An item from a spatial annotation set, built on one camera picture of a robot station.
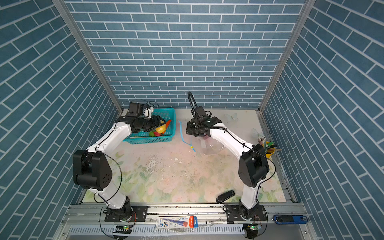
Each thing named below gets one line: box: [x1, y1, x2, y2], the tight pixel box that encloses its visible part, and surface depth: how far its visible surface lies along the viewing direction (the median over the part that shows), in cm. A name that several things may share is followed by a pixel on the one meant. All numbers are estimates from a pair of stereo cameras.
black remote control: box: [216, 189, 236, 204], surface depth 79 cm
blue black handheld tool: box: [273, 214, 309, 225], surface depth 71 cm
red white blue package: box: [155, 215, 199, 229], surface depth 72 cm
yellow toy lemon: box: [156, 123, 167, 134], surface depth 86 cm
